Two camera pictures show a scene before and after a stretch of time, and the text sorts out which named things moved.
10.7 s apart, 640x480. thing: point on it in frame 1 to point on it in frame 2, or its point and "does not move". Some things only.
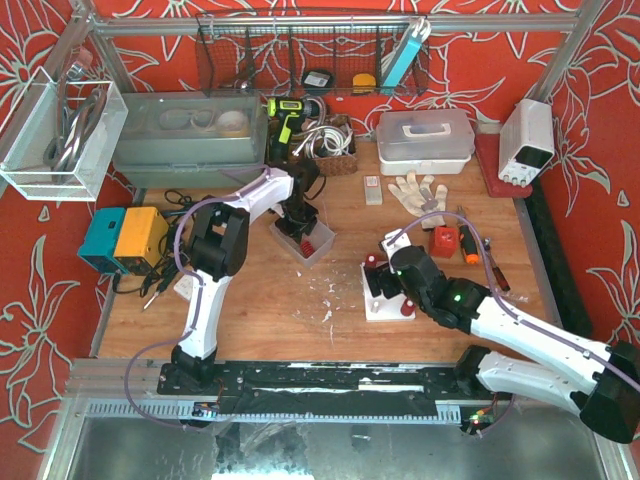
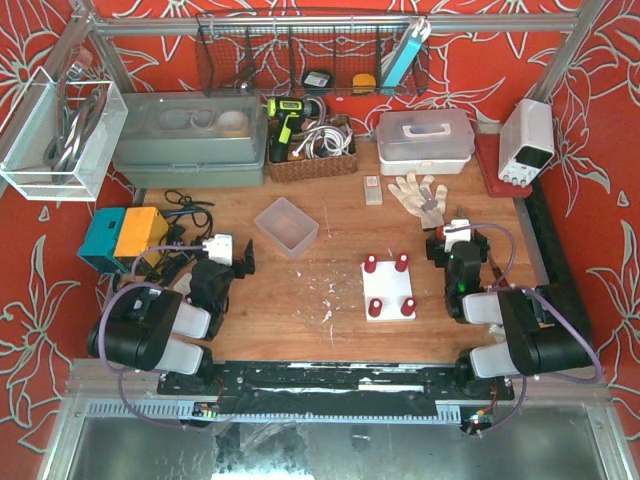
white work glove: (409, 196) does not move
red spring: (307, 249) to (375, 306)
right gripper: (383, 282) to (480, 244)
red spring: (407, 310) does not move
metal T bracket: (430, 203) does not move
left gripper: (301, 226) to (241, 267)
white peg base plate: (381, 308) does not move
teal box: (99, 244) does not move
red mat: (488, 154) does not move
